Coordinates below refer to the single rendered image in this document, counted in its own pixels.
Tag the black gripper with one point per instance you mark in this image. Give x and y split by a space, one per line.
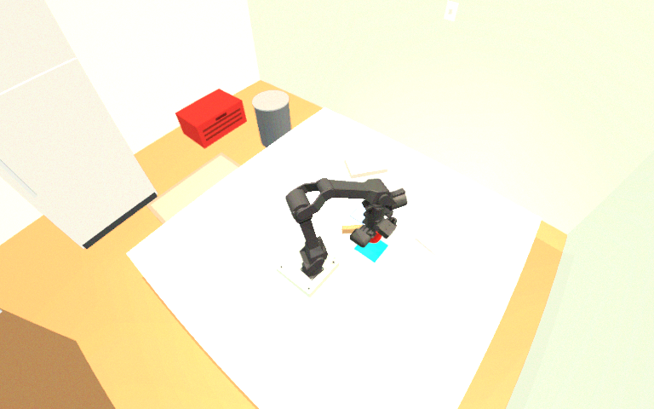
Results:
363 236

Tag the tan wooden bar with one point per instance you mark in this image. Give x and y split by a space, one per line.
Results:
350 228

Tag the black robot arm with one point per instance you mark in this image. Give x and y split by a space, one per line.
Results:
376 198

